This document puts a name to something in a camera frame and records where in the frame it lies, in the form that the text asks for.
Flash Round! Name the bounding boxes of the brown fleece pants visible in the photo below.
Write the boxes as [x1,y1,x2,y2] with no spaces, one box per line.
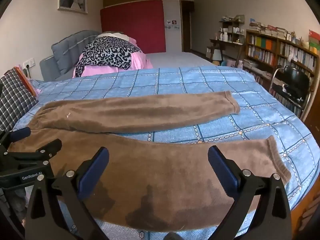
[7,91,292,233]

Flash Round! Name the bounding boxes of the wooden bookshelf with books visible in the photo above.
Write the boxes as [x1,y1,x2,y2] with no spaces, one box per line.
[243,29,320,117]

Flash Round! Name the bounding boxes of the dark shelf with bottles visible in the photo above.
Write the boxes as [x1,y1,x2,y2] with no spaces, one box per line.
[209,15,247,67]

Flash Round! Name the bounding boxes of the grey bed sheet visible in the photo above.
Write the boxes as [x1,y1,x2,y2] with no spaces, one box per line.
[145,52,217,68]

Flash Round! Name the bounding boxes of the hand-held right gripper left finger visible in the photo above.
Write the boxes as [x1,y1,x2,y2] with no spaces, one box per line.
[25,147,110,240]

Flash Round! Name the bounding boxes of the pink blanket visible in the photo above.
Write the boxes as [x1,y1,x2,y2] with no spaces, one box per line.
[72,35,153,78]

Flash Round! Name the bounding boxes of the stack of books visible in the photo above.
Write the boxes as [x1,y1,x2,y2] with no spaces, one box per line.
[249,22,288,40]

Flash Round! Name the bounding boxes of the blue checked bedspread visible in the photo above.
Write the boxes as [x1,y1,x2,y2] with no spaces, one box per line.
[12,66,320,240]

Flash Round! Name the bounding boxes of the plaid pillow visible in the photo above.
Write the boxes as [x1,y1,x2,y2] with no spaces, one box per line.
[0,68,39,132]

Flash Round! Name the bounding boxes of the grey padded headboard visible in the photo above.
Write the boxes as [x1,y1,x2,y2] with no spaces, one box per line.
[39,30,101,82]

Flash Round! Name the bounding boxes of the black metal chair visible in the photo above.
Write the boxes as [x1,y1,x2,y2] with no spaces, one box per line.
[269,65,314,118]

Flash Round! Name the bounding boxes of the red wardrobe door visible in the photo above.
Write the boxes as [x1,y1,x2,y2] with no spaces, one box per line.
[100,0,167,54]

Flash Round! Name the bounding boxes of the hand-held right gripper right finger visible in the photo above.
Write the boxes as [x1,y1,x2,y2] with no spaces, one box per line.
[207,145,293,240]

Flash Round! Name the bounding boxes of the leopard print cloth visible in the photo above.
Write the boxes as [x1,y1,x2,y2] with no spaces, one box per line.
[75,36,143,78]

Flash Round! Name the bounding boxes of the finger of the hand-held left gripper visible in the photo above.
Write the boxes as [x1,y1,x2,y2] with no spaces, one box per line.
[0,127,31,153]
[5,139,62,167]

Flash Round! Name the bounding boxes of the white wardrobe door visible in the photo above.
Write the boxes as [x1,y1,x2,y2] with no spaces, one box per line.
[162,0,183,53]

